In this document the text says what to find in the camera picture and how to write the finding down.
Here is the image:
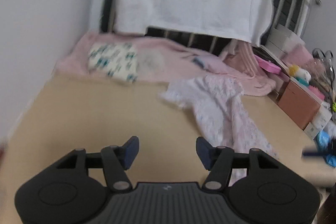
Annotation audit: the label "pink fleece blanket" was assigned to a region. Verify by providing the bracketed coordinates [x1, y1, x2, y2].
[55, 32, 276, 97]

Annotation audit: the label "pink floral garment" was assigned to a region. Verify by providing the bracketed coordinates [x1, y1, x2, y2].
[157, 74, 280, 187]

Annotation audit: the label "white printed carton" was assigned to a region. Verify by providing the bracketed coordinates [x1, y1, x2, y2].
[304, 106, 332, 140]

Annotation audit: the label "lilac folded cloth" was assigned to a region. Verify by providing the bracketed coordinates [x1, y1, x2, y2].
[193, 55, 224, 73]

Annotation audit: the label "magenta flat box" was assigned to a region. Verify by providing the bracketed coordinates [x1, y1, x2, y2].
[255, 55, 281, 75]

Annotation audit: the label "blue plastic bag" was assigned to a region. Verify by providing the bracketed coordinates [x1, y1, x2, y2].
[315, 130, 335, 168]

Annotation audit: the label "terracotta cardboard box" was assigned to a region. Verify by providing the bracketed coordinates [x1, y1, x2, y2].
[278, 80, 322, 130]

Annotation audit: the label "yellow white plush toy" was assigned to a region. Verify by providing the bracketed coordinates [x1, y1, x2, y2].
[288, 65, 311, 83]

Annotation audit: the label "metal bed frame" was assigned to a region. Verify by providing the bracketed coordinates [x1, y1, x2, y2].
[99, 0, 321, 55]

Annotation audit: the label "white stacked boxes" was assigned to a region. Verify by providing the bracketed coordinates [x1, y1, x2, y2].
[265, 24, 305, 59]

